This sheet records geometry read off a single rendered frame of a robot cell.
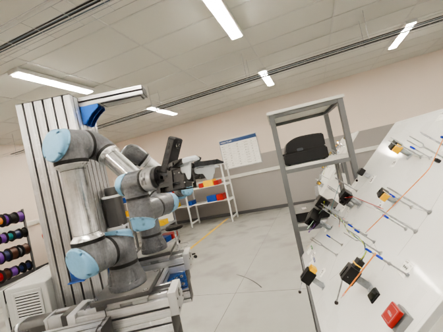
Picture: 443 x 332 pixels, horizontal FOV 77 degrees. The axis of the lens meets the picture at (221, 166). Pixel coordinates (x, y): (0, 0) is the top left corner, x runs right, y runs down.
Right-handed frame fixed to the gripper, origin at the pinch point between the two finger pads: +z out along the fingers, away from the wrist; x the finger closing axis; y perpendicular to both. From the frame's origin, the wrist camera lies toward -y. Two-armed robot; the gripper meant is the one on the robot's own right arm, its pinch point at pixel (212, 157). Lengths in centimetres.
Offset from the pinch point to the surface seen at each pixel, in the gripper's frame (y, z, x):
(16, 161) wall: -175, -730, -347
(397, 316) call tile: 47, 37, -12
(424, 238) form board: 32, 49, -30
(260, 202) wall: 28, -239, -768
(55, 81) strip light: -191, -310, -174
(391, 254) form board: 38, 41, -38
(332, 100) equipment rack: -42, 32, -122
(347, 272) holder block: 42, 27, -32
